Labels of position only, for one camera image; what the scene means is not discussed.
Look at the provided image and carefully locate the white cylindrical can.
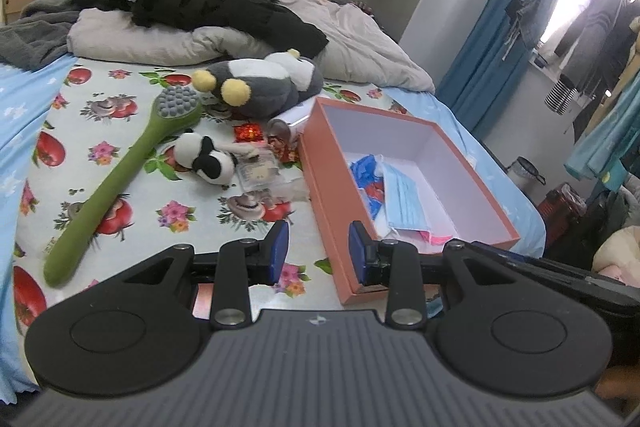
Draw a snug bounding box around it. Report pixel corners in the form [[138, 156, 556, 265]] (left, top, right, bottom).
[[267, 106, 321, 142]]

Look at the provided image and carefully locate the orange cardboard box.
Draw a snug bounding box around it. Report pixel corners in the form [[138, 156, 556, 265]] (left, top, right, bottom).
[[297, 96, 521, 306]]

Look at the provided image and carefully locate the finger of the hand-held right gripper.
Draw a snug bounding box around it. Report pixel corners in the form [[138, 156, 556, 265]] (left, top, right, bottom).
[[467, 241, 591, 282]]

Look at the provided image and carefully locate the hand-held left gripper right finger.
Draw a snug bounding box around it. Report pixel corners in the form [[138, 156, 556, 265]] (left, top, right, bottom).
[[348, 221, 551, 328]]

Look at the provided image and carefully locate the blue tissue packet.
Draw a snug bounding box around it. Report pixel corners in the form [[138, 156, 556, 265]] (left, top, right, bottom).
[[348, 154, 388, 218]]

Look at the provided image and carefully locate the white mesh trash bin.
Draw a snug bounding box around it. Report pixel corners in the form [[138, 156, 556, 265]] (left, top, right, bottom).
[[507, 156, 547, 192]]

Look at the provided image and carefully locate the red basket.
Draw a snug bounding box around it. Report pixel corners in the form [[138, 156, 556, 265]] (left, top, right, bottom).
[[537, 182, 588, 220]]

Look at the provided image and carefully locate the grey white penguin plush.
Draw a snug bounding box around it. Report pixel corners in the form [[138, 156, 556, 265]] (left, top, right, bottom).
[[192, 48, 325, 120]]

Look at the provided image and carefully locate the black puffer jacket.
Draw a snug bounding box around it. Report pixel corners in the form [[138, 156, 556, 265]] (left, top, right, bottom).
[[72, 0, 328, 58]]

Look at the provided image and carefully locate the clear plastic film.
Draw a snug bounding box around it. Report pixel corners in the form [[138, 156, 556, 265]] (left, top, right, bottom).
[[271, 179, 310, 206]]

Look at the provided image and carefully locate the hanging dark coat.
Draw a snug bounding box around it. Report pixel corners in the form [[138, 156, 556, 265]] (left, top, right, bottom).
[[552, 0, 640, 108]]

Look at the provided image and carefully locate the green massage brush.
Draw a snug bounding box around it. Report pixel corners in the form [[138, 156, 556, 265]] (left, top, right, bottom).
[[43, 85, 205, 286]]

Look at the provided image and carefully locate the small pink wrapper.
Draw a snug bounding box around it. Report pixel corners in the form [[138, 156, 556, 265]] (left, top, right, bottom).
[[417, 229, 451, 246]]

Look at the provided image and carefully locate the black white striped garment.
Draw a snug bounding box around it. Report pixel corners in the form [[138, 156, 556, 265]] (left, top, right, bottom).
[[545, 74, 581, 115]]

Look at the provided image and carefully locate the person's right hand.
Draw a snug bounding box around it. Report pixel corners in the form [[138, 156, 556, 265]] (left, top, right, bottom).
[[596, 357, 640, 413]]

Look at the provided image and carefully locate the fruit print bed sheet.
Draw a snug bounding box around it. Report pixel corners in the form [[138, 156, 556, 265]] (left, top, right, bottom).
[[12, 62, 416, 338]]

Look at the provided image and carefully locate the black white panda plush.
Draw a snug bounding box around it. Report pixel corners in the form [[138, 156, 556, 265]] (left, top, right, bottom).
[[172, 133, 241, 185]]

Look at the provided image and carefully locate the clear plastic packet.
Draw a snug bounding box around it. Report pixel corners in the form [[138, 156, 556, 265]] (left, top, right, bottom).
[[236, 154, 281, 188]]

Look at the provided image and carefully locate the beige duvet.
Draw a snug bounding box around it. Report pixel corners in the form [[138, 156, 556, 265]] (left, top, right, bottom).
[[66, 0, 436, 94]]

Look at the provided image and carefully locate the dark grey blanket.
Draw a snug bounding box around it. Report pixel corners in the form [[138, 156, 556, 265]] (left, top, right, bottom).
[[0, 0, 83, 70]]

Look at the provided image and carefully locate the cream cushion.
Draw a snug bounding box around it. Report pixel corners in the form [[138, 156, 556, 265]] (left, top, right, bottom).
[[592, 227, 640, 283]]

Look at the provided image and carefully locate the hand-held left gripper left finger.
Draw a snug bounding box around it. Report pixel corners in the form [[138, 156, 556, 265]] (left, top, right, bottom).
[[80, 221, 291, 330]]

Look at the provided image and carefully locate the blue curtain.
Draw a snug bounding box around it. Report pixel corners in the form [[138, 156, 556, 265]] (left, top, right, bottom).
[[437, 0, 568, 142]]

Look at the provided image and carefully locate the red foil wrapper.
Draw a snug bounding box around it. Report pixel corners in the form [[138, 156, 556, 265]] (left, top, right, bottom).
[[272, 134, 303, 164], [234, 123, 263, 142]]

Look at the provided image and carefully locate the blue face mask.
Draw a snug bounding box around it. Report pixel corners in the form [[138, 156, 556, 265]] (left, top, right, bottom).
[[381, 164, 433, 233]]

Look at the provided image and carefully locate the teal hanging garment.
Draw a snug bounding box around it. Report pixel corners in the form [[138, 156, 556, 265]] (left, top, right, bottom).
[[565, 72, 640, 180]]

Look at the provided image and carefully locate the dark clothing pile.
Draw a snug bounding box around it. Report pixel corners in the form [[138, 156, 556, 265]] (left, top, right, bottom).
[[545, 187, 640, 268]]

